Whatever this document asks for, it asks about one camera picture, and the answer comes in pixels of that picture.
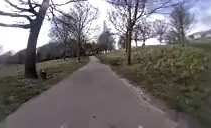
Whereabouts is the slender bare tree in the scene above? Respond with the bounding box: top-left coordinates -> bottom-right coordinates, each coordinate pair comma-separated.
47,3 -> 101,64

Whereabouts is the distant line of trees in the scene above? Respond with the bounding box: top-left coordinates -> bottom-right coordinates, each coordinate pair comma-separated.
0,39 -> 117,66

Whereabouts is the dark wooden bench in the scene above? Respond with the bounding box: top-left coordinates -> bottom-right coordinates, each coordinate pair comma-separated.
108,59 -> 121,67

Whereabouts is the pale low building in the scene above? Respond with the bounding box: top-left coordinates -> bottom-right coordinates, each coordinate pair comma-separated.
186,28 -> 211,43

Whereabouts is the grey asphalt path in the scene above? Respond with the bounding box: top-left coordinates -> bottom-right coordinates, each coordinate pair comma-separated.
0,55 -> 181,128

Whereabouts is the tall bare tree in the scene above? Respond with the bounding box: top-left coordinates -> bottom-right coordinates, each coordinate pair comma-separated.
106,0 -> 171,66

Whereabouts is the grass slope with leaves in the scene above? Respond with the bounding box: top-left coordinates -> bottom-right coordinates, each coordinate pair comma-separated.
95,39 -> 211,128

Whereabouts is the large bare tree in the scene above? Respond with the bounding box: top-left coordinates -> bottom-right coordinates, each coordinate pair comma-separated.
0,0 -> 61,80

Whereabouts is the flat grass field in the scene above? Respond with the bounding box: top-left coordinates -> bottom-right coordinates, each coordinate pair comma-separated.
0,56 -> 91,126

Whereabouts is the row of bare trees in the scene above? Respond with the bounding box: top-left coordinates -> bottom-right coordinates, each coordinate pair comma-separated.
132,3 -> 197,48

